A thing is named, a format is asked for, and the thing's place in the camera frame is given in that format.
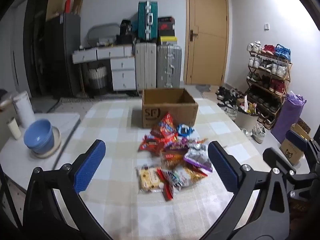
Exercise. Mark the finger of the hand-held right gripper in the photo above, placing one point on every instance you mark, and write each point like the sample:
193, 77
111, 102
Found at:
273, 158
296, 138

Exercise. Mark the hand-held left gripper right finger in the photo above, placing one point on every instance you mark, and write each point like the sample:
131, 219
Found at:
222, 165

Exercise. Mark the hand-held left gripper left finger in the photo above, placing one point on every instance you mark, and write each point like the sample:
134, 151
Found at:
90, 165

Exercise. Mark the pile of snack packets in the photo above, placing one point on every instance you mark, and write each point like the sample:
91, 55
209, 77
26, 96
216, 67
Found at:
172, 155

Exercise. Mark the brown cardboard box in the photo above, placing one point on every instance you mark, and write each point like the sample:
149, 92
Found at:
155, 115

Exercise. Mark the cat print cardboard box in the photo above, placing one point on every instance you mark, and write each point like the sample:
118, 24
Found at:
290, 151

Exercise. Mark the brown patterned box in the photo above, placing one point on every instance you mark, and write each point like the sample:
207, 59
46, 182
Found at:
303, 126

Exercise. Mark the purple bag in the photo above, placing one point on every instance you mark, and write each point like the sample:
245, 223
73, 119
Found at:
287, 115

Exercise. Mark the white sneaker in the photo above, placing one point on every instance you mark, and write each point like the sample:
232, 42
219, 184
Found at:
258, 132

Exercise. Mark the white trash bin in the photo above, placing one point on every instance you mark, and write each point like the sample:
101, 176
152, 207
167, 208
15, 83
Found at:
246, 122

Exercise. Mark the checkered tablecloth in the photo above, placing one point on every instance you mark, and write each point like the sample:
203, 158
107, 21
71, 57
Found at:
112, 120

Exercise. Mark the blue bowl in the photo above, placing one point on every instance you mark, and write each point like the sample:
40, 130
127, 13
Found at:
37, 135

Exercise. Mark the patterned rug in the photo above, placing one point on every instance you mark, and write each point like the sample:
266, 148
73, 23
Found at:
75, 100

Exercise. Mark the pile of floor shoes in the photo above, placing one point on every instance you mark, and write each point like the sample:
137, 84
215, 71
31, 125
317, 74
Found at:
227, 97

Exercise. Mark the white side table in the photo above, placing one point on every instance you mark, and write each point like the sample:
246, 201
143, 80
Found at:
15, 155

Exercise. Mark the grey door mat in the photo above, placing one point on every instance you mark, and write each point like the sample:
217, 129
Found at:
203, 88

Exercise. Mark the small cream bottle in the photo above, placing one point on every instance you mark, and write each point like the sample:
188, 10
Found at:
13, 130

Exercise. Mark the white cylindrical container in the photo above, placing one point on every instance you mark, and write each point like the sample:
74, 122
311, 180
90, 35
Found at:
25, 110

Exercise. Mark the striped laundry basket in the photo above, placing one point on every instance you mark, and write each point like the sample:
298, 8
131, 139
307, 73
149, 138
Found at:
97, 77

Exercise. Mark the white desk with drawers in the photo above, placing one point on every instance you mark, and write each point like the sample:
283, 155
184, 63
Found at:
122, 75

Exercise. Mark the wooden door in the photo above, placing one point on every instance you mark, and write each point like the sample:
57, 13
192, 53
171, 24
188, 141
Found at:
207, 55

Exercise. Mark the silver suitcase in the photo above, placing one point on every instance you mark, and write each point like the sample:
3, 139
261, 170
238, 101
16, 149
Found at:
167, 65

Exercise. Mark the beige suitcase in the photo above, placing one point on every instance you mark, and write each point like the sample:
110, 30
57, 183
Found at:
145, 65

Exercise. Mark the dark wardrobe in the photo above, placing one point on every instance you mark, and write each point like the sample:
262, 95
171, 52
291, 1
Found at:
57, 55

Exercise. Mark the grey oval mirror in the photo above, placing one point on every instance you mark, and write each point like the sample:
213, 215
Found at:
102, 33

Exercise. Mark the yellow black shoe box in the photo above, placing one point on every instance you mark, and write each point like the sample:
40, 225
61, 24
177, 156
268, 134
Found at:
168, 40

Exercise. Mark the black bag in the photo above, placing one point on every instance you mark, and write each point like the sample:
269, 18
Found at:
125, 30

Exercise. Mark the plain black shoe box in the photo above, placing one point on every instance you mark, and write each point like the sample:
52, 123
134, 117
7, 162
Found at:
166, 33

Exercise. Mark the red print shoe box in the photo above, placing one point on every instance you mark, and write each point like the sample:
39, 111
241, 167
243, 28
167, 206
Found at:
166, 26

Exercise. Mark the teal suitcase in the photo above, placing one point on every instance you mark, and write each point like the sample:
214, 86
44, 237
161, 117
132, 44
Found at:
143, 20

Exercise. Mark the black red shoe box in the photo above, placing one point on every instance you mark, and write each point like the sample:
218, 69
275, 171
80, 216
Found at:
166, 19

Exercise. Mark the flat cardboard pieces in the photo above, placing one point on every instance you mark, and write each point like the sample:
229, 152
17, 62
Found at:
56, 0

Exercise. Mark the white light switch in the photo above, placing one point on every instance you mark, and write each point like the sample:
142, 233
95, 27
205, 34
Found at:
267, 26

